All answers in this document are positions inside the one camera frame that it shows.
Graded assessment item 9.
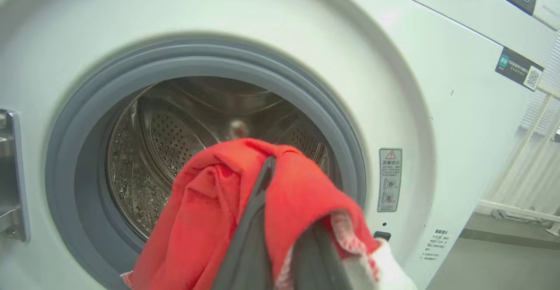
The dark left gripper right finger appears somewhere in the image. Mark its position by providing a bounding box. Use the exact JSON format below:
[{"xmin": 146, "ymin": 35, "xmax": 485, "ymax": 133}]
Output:
[{"xmin": 291, "ymin": 224, "xmax": 378, "ymax": 290}]

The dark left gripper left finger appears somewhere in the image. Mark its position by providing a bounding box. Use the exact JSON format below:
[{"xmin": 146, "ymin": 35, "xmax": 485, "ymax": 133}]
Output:
[{"xmin": 212, "ymin": 157, "xmax": 277, "ymax": 290}]

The red and white garment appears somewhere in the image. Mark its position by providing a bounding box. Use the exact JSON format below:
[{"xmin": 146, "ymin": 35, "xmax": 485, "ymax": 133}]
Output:
[{"xmin": 120, "ymin": 138, "xmax": 417, "ymax": 290}]

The stainless steel washing machine drum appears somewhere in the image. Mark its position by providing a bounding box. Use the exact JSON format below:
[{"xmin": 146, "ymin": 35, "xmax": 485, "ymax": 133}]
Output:
[{"xmin": 105, "ymin": 77, "xmax": 344, "ymax": 242}]

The white front-load washing machine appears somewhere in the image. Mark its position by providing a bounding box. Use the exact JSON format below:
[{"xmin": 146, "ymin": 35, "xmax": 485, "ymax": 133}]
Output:
[{"xmin": 0, "ymin": 0, "xmax": 560, "ymax": 290}]

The grey rubber door gasket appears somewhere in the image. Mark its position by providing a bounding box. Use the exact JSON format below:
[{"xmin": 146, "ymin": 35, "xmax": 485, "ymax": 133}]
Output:
[{"xmin": 45, "ymin": 38, "xmax": 367, "ymax": 290}]

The grey warning triangle sticker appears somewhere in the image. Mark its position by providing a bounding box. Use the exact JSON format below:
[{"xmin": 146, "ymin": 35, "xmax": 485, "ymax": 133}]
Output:
[{"xmin": 378, "ymin": 148, "xmax": 403, "ymax": 213}]

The white metal rack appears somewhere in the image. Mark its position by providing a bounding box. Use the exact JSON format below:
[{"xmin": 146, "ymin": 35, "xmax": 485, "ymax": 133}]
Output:
[{"xmin": 475, "ymin": 32, "xmax": 560, "ymax": 238}]

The dark QR code sticker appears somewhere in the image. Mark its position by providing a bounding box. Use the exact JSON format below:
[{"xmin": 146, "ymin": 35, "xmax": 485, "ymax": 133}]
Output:
[{"xmin": 495, "ymin": 47, "xmax": 545, "ymax": 92}]

